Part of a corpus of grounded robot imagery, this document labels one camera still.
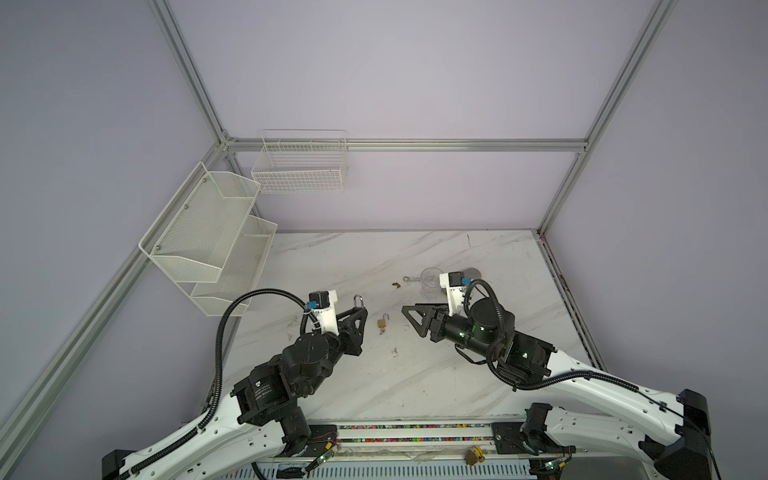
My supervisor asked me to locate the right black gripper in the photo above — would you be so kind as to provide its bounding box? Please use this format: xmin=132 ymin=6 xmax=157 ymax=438
xmin=399 ymin=299 xmax=495 ymax=359

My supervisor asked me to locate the small brass padlock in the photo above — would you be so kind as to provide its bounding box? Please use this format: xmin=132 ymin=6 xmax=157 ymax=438
xmin=377 ymin=313 xmax=390 ymax=335

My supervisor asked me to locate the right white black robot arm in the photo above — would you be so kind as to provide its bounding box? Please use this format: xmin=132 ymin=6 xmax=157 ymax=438
xmin=401 ymin=298 xmax=722 ymax=479

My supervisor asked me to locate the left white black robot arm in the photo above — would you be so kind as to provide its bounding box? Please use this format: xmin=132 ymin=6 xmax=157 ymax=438
xmin=102 ymin=307 xmax=368 ymax=479

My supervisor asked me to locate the clear plastic cup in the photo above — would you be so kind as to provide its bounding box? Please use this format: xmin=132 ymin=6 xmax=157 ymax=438
xmin=420 ymin=267 xmax=445 ymax=302

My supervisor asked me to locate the white two-tier mesh shelf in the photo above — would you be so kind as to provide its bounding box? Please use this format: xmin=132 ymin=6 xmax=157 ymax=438
xmin=138 ymin=163 xmax=277 ymax=317

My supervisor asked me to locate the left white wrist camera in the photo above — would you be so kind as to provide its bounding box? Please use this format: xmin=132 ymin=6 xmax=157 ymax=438
xmin=307 ymin=290 xmax=339 ymax=335

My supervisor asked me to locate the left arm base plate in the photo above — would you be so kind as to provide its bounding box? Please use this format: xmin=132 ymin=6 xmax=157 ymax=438
xmin=283 ymin=424 xmax=338 ymax=458

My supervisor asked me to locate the black corrugated cable left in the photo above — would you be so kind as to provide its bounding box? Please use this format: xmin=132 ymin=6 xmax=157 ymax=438
xmin=116 ymin=288 xmax=310 ymax=480

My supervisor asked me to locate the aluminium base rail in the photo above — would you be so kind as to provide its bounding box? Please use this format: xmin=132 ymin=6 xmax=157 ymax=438
xmin=213 ymin=421 xmax=628 ymax=479

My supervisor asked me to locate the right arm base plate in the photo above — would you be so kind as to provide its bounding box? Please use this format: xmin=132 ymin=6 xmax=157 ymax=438
xmin=491 ymin=422 xmax=575 ymax=456

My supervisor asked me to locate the white wire basket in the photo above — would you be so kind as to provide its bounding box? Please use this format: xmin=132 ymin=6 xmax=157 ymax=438
xmin=251 ymin=129 xmax=348 ymax=194

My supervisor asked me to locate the aluminium frame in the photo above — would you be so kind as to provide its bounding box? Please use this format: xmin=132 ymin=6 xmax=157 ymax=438
xmin=1 ymin=1 xmax=676 ymax=477

